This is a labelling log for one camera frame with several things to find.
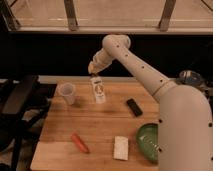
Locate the white labelled bottle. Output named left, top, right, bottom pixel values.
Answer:
left=91, top=77, right=106, bottom=104

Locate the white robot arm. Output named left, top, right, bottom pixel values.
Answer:
left=88, top=35, right=213, bottom=171

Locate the clear plastic cup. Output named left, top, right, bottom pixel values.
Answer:
left=58, top=83, right=76, bottom=105

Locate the black remote control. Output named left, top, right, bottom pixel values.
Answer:
left=126, top=99, right=143, bottom=117

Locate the orange carrot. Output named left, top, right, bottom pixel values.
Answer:
left=71, top=133, right=89, bottom=153

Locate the black chair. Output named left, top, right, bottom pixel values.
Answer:
left=0, top=75, right=50, bottom=171

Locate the white sponge block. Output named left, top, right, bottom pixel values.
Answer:
left=113, top=136, right=129, bottom=161

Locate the green plate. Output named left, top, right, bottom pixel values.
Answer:
left=136, top=123, right=159, bottom=163

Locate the metal bowl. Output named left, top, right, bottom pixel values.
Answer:
left=179, top=70, right=203, bottom=87

